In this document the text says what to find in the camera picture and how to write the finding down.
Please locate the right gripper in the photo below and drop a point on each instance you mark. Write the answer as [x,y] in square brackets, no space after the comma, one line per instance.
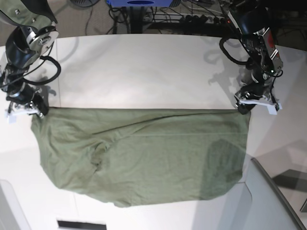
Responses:
[22,96]

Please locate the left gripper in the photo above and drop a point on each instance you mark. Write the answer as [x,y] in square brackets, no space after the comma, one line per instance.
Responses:
[260,88]

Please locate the green t-shirt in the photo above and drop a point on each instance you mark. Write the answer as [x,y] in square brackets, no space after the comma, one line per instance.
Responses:
[136,157]

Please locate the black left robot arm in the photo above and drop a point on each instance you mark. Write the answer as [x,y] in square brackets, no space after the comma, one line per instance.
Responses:
[249,23]

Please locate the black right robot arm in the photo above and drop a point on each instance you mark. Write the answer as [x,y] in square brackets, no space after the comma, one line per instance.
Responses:
[34,34]

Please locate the black power strip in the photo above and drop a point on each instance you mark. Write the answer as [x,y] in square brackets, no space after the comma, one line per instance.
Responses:
[186,18]

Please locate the blue plastic bin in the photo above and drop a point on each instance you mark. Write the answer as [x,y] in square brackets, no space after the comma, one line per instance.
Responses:
[137,3]

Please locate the grey table leg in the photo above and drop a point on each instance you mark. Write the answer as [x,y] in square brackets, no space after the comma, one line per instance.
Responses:
[136,15]

